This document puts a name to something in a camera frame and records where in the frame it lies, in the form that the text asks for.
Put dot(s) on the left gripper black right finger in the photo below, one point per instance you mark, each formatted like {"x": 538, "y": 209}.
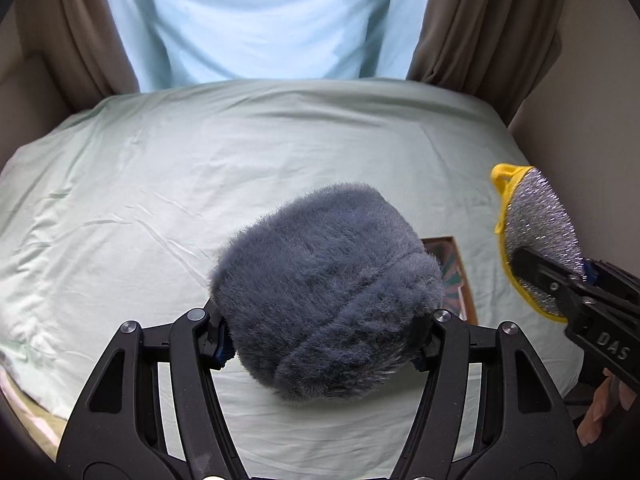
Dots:
{"x": 489, "y": 408}

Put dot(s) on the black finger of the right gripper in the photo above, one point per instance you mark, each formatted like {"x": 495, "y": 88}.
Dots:
{"x": 608, "y": 332}
{"x": 611, "y": 285}

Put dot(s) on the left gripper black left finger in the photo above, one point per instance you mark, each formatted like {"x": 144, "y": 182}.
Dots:
{"x": 116, "y": 431}

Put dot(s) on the yellow silver scrub pad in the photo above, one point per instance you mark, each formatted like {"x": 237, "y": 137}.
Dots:
{"x": 532, "y": 216}

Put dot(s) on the grey blue fluffy hat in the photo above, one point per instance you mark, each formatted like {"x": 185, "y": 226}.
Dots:
{"x": 328, "y": 296}

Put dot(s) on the person's right hand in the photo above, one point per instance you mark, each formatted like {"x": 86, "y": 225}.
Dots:
{"x": 611, "y": 393}

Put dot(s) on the brown cardboard box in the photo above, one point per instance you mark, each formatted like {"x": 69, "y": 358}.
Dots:
{"x": 458, "y": 294}

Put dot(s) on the pale green bed sheet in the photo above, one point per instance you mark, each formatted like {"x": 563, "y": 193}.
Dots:
{"x": 121, "y": 212}

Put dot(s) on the brown right curtain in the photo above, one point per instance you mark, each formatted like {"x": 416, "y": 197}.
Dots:
{"x": 495, "y": 50}

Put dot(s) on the brown curtain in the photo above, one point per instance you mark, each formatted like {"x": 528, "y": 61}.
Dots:
{"x": 495, "y": 50}
{"x": 80, "y": 44}

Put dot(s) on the brown left curtain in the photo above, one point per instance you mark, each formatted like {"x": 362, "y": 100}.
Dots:
{"x": 80, "y": 44}

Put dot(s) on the light blue hanging sheet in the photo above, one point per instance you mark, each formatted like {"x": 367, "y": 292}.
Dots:
{"x": 179, "y": 43}

